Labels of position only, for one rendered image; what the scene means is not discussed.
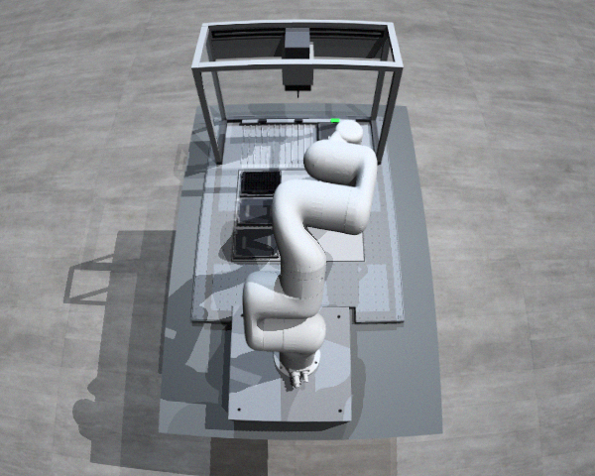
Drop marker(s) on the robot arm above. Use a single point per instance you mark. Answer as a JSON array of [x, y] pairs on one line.
[[295, 292]]

